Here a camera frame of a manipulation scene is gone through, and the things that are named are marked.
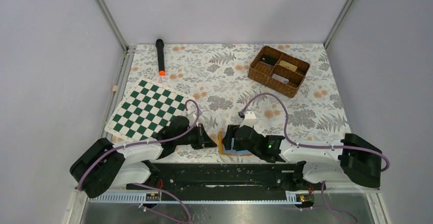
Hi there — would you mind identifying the green white chessboard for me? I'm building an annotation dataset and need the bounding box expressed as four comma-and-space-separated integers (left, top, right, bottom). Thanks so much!
104, 78, 194, 142

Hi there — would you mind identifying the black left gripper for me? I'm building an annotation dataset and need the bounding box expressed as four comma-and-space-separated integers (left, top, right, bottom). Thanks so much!
175, 123, 217, 150

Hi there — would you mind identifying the brown woven divided basket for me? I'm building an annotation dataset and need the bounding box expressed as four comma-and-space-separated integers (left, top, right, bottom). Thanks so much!
248, 45, 310, 98

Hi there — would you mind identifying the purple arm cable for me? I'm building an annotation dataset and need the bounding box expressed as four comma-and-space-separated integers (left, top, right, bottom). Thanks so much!
238, 92, 390, 224
77, 99, 201, 224

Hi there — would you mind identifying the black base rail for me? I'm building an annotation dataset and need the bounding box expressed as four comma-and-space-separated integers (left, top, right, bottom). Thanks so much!
144, 161, 321, 202

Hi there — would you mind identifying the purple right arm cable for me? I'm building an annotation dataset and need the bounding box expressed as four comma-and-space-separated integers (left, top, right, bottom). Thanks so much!
238, 92, 390, 224

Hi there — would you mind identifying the gold VIP card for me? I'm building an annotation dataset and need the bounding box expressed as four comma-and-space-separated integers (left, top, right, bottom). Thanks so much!
279, 61, 298, 72

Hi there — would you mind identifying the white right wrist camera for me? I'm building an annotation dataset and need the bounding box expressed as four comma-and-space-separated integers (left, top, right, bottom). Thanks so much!
240, 111, 257, 128

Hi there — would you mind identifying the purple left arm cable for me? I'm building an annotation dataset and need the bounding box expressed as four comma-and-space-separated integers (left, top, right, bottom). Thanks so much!
77, 99, 201, 224

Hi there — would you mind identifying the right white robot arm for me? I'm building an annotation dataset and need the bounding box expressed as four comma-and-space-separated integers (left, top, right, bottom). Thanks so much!
219, 125, 382, 190

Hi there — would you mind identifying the floral patterned table mat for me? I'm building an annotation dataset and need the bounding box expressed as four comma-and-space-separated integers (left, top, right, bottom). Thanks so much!
125, 43, 351, 143

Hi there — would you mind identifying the grey card in basket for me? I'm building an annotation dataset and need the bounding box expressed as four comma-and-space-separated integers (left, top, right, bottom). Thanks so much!
272, 73, 289, 84

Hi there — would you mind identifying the black marker orange cap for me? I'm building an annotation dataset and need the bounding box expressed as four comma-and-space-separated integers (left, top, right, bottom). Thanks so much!
155, 39, 165, 76

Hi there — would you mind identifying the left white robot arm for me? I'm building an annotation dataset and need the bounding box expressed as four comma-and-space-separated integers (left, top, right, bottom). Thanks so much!
69, 116, 217, 198

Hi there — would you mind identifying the black item in basket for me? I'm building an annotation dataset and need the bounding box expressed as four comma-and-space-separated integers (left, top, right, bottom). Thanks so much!
259, 55, 278, 67

